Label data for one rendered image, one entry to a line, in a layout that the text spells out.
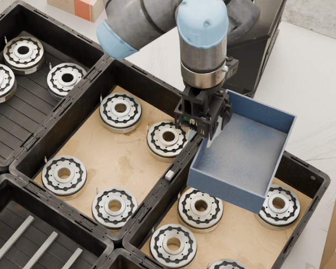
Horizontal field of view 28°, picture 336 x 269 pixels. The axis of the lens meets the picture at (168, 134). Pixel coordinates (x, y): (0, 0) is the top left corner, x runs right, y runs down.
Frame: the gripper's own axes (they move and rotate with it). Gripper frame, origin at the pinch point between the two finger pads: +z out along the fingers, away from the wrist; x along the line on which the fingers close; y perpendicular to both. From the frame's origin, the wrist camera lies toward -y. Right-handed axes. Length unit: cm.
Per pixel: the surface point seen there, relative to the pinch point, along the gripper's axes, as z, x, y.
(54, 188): 22.2, -32.0, 13.2
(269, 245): 31.0, 16.1, 3.4
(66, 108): 15.8, -37.2, -3.7
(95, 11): 32, -55, -47
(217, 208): 26.5, 2.9, 1.7
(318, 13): 112, -9, -150
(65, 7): 33, -65, -46
